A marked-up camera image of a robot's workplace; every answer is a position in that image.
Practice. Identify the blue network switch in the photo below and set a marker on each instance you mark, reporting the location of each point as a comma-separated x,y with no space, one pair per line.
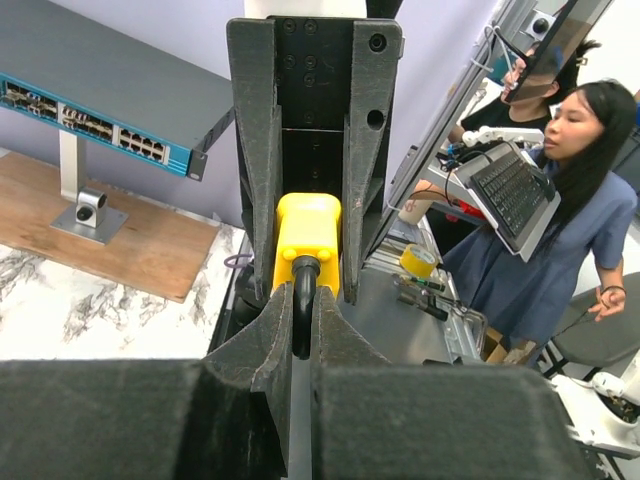
77,75

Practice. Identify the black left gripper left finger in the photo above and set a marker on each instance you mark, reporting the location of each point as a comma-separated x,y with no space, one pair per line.
225,416

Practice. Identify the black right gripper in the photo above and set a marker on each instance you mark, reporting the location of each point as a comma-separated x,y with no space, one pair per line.
313,99

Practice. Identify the yellow black padlock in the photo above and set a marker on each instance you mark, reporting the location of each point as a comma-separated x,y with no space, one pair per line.
307,256

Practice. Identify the wooden board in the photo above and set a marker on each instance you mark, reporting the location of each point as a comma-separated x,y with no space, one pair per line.
155,250

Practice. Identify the person in black shirt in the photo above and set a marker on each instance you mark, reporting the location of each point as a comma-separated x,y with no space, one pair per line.
532,112

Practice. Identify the grey chair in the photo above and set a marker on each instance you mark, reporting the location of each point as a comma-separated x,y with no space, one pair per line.
579,339

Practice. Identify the woman in blue shirt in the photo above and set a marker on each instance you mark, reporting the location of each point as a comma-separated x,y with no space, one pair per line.
525,301

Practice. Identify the metal switch stand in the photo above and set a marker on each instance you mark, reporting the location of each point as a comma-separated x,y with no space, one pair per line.
89,215

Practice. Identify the yellow tape roll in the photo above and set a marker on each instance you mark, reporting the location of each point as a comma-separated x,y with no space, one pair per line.
418,261

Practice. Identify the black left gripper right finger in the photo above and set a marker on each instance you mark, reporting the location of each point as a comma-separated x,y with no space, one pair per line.
372,419

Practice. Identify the black keyboard on tray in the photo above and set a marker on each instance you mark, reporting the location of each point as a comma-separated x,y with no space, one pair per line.
517,198

